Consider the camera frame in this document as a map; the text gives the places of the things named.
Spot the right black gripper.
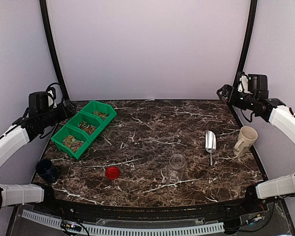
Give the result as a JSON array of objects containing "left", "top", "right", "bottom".
[{"left": 217, "top": 84, "right": 257, "bottom": 111}]

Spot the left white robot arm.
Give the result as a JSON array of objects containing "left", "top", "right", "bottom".
[{"left": 0, "top": 100, "right": 77, "bottom": 214}]

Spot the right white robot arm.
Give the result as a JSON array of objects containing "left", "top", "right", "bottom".
[{"left": 216, "top": 85, "right": 295, "bottom": 213}]

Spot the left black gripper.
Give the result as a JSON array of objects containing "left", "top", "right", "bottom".
[{"left": 40, "top": 99, "right": 76, "bottom": 128}]

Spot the black frame post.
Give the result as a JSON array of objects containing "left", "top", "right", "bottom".
[
  {"left": 39, "top": 0, "right": 69, "bottom": 100},
  {"left": 233, "top": 0, "right": 258, "bottom": 85}
]

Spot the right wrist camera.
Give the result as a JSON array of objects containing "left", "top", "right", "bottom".
[{"left": 237, "top": 71, "right": 268, "bottom": 94}]

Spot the dark blue mug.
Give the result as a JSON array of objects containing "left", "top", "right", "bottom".
[{"left": 35, "top": 159, "right": 61, "bottom": 183}]

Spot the black front rail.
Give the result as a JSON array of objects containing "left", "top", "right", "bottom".
[{"left": 56, "top": 200, "right": 246, "bottom": 222}]

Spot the clear glass jar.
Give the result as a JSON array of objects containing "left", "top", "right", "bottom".
[{"left": 166, "top": 154, "right": 187, "bottom": 184}]

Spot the green bin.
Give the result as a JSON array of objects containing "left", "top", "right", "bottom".
[
  {"left": 66, "top": 112, "right": 104, "bottom": 141},
  {"left": 51, "top": 125, "right": 91, "bottom": 160}
]

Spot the small green circuit board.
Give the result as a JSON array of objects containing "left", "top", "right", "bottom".
[{"left": 60, "top": 221, "right": 82, "bottom": 232}]

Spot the left black frame post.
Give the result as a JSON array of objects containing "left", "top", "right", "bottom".
[{"left": 39, "top": 0, "right": 69, "bottom": 100}]

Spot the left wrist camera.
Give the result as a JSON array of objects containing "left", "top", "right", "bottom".
[{"left": 29, "top": 91, "right": 55, "bottom": 111}]

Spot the red jar lid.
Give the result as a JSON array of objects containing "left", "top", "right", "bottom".
[{"left": 105, "top": 166, "right": 120, "bottom": 180}]

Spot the green bin end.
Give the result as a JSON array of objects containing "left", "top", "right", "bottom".
[{"left": 81, "top": 100, "right": 117, "bottom": 127}]

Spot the right black frame post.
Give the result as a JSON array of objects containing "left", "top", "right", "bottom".
[{"left": 233, "top": 0, "right": 258, "bottom": 85}]

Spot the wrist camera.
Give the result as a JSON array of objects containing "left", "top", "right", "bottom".
[
  {"left": 29, "top": 91, "right": 55, "bottom": 111},
  {"left": 237, "top": 71, "right": 268, "bottom": 94}
]

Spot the beige ceramic mug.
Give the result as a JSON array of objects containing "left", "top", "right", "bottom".
[{"left": 233, "top": 126, "right": 258, "bottom": 157}]

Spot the metal scoop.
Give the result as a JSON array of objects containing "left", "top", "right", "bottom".
[{"left": 205, "top": 131, "right": 216, "bottom": 166}]

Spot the white slotted cable duct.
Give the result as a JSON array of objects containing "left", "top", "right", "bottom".
[{"left": 21, "top": 210, "right": 225, "bottom": 236}]

